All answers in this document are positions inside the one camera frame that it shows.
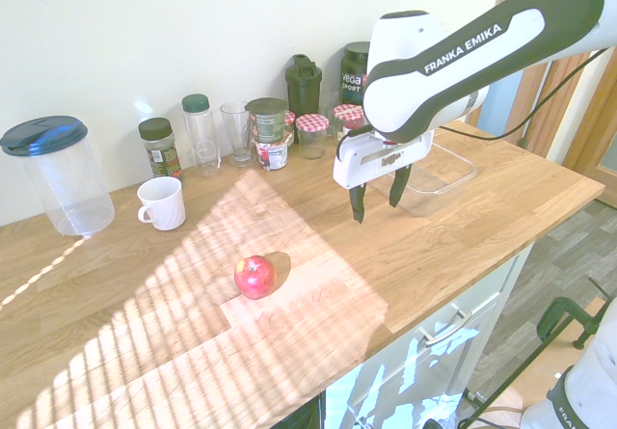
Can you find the white ceramic mug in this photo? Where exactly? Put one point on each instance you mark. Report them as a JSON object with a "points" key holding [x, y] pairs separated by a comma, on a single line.
{"points": [[164, 205]]}

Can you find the white yogurt cup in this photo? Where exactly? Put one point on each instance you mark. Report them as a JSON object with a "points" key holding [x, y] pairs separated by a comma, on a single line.
{"points": [[272, 155]]}

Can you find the red apple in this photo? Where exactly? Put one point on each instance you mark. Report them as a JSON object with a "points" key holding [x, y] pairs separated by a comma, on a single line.
{"points": [[254, 278]]}

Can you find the clear plastic container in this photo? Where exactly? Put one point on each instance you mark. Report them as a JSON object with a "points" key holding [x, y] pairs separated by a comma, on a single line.
{"points": [[441, 178]]}

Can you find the open tin can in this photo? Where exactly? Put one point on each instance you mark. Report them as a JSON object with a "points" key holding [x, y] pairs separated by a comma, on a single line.
{"points": [[266, 123]]}

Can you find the black Vega protein tub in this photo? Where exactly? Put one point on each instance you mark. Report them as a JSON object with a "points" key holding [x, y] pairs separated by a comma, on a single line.
{"points": [[354, 74]]}

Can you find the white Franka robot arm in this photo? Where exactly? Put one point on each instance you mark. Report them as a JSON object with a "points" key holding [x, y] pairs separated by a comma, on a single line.
{"points": [[434, 87]]}

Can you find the black shaker bottle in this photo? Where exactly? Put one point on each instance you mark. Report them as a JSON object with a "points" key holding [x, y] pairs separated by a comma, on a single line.
{"points": [[303, 87]]}

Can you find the glass jar red checkered lid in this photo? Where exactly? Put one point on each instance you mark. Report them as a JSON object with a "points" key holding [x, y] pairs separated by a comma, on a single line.
{"points": [[311, 135], [348, 119], [290, 125]]}

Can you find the clear pitcher with blue lid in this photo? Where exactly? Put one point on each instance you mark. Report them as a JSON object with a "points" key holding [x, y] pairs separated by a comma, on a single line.
{"points": [[67, 178]]}

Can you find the wooden door frame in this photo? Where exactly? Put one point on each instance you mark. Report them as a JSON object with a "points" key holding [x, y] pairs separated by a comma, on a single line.
{"points": [[534, 91]]}

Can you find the clear bottle with green lid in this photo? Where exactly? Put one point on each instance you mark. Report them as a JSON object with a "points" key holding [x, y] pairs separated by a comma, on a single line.
{"points": [[201, 135]]}

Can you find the tall clear drinking glass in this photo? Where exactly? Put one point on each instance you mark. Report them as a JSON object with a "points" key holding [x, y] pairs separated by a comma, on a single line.
{"points": [[237, 130]]}

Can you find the white kitchen cabinet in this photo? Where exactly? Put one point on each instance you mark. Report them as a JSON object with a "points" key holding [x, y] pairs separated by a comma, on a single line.
{"points": [[434, 376]]}

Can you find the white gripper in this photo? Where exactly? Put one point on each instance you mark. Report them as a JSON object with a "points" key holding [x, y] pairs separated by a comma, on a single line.
{"points": [[371, 161]]}

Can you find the black clamp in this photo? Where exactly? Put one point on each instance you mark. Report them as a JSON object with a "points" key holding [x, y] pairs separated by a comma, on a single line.
{"points": [[554, 313]]}

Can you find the dark-lidded spice jar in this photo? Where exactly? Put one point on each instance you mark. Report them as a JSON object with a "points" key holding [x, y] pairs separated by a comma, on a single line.
{"points": [[160, 152]]}

